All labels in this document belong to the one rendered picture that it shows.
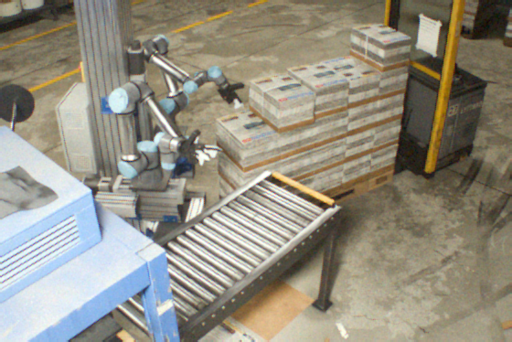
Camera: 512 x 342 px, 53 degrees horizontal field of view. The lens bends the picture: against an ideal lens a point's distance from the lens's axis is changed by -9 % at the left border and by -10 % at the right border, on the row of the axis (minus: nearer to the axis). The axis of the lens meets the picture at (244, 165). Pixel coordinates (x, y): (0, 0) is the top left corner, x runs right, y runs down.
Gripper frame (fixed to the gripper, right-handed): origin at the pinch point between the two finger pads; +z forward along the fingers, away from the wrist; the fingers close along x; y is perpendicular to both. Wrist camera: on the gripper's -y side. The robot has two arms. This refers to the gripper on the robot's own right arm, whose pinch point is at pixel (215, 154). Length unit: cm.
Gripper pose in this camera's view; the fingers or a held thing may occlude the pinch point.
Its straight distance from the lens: 265.6
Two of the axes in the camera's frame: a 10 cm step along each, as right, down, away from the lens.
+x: -5.1, 3.7, -7.8
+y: -0.6, 8.9, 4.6
